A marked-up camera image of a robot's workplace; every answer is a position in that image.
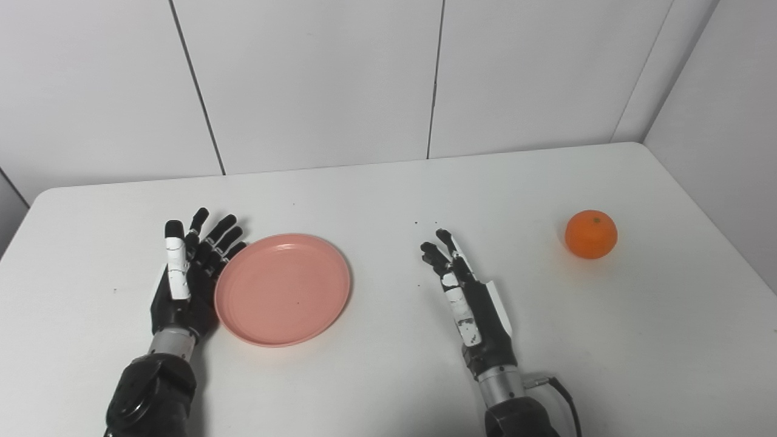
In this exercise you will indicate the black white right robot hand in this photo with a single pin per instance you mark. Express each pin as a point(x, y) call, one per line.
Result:
point(479, 321)

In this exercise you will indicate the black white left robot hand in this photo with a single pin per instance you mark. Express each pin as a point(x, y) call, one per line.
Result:
point(182, 297)

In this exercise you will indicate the pink round plate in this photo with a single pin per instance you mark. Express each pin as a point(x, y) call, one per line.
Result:
point(282, 290)

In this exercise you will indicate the orange fruit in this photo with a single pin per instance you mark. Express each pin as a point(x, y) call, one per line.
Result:
point(591, 235)

